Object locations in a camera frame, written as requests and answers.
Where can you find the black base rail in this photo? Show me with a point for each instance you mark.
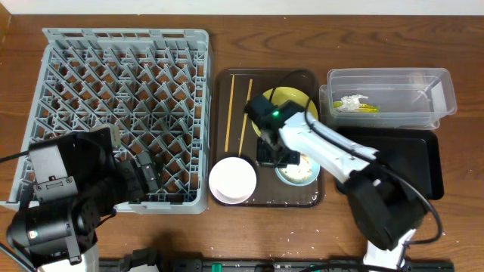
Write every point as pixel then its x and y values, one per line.
pixel 152 260

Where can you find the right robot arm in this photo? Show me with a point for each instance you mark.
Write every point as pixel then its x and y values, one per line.
pixel 385 205

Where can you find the light blue bowl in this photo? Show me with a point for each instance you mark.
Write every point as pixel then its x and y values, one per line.
pixel 315 173

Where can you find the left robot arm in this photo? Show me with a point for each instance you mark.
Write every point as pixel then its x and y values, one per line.
pixel 77 185

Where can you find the grey plastic dishwasher rack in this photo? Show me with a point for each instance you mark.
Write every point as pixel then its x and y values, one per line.
pixel 155 85

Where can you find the wooden chopstick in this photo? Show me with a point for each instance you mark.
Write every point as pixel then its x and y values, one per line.
pixel 244 124
pixel 230 105

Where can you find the white pink bowl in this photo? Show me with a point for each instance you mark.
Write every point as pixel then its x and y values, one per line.
pixel 232 180

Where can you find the black rectangular tray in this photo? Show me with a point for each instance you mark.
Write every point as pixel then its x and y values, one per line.
pixel 419 148

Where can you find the spilled rice food waste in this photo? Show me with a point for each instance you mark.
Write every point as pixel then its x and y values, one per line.
pixel 298 173

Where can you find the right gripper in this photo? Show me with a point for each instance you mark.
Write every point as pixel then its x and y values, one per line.
pixel 275 156

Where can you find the green snack wrapper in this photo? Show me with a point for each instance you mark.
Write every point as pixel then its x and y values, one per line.
pixel 363 108

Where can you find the yellow round plate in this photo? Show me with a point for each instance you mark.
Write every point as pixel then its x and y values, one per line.
pixel 283 94

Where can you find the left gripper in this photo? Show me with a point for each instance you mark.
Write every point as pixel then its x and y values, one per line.
pixel 150 172

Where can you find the clear plastic waste bin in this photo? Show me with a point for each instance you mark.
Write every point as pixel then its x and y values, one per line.
pixel 414 98

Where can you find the white tissue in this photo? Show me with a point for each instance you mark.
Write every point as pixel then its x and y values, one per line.
pixel 349 103

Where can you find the dark brown serving tray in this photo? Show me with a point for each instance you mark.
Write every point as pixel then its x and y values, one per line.
pixel 270 191

